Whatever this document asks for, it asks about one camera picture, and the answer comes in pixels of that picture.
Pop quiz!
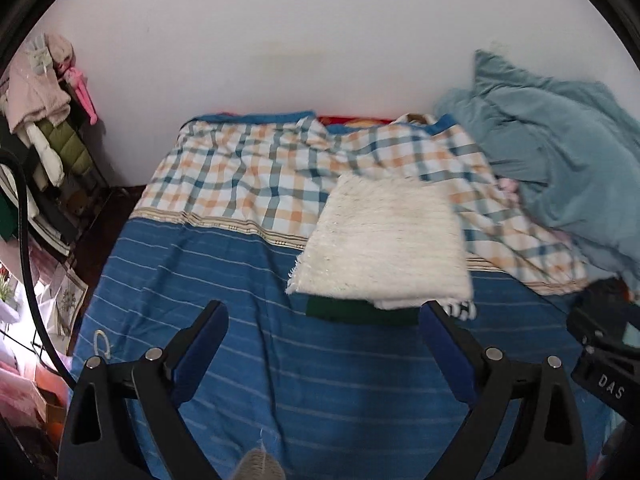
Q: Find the white fluffy sweater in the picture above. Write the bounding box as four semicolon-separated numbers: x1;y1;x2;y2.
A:
286;174;473;313

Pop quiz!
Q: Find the clothes pile on shelf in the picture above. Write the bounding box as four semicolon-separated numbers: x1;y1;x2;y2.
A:
1;34;106;256

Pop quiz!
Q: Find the grey glove cuff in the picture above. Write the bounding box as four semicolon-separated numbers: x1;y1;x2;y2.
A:
230;448;286;480

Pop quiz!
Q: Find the blue striped bed sheet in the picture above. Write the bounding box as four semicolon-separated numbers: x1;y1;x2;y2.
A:
72;213;580;479

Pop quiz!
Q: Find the teal blue blanket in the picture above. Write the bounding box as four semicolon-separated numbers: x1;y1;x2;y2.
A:
436;50;639;292

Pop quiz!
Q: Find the green garment with white stripes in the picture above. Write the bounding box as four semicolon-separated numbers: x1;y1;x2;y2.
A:
304;294;478;328

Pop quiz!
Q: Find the plaid bed cover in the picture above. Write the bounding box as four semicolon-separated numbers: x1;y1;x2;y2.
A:
134;112;587;296

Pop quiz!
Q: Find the black cable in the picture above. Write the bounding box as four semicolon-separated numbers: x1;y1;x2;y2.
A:
0;148;77;392

